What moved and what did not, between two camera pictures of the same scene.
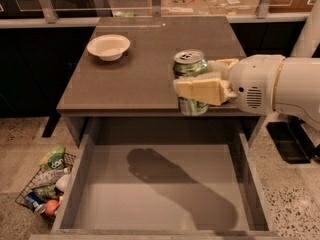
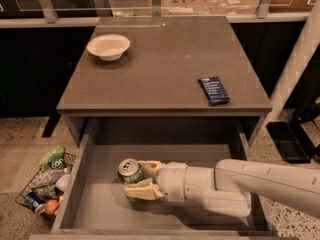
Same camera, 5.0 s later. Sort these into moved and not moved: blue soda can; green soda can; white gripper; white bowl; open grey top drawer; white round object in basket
Moved: white gripper; green soda can
Not moved: blue soda can; white round object in basket; open grey top drawer; white bowl
